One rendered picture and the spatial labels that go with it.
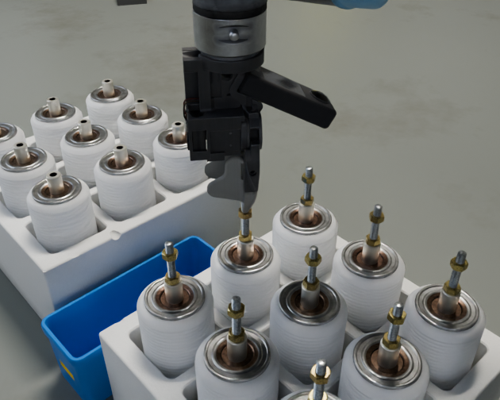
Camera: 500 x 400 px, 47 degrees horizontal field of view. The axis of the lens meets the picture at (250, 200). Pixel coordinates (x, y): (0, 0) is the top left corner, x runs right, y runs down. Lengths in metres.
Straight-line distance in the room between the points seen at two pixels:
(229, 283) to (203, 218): 0.31
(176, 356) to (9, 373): 0.37
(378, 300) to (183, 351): 0.26
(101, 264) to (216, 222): 0.24
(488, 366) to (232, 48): 0.50
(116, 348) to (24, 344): 0.32
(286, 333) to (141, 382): 0.19
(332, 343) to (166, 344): 0.20
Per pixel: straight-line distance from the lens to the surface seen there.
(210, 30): 0.59
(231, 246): 0.80
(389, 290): 0.78
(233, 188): 0.69
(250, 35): 0.59
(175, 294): 0.72
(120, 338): 0.80
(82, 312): 0.97
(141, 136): 1.10
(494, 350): 0.83
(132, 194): 0.98
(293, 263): 0.85
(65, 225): 0.94
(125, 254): 0.99
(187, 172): 1.03
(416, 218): 1.31
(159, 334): 0.72
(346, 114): 1.67
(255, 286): 0.77
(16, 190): 1.03
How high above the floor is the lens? 0.78
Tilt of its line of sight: 36 degrees down
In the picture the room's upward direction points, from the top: straight up
